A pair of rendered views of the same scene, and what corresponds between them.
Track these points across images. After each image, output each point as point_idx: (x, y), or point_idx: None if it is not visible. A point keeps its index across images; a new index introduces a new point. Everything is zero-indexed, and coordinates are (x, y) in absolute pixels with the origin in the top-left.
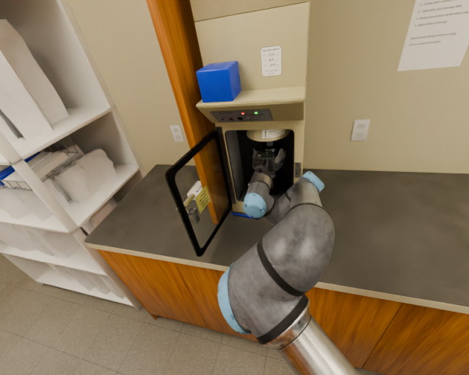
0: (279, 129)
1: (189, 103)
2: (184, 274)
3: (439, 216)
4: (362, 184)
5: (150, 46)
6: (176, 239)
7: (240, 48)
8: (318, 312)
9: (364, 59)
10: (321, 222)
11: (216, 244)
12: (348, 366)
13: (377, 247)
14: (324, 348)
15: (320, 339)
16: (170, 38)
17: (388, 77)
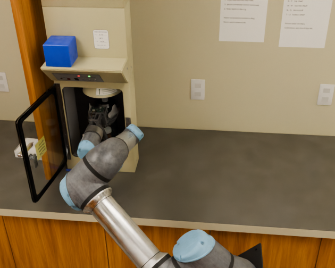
0: (110, 88)
1: (33, 63)
2: (11, 236)
3: (253, 168)
4: (200, 143)
5: None
6: (6, 194)
7: (77, 28)
8: None
9: (191, 28)
10: (117, 144)
11: (50, 197)
12: (127, 215)
13: (195, 192)
14: (115, 206)
15: (114, 202)
16: (23, 19)
17: (212, 45)
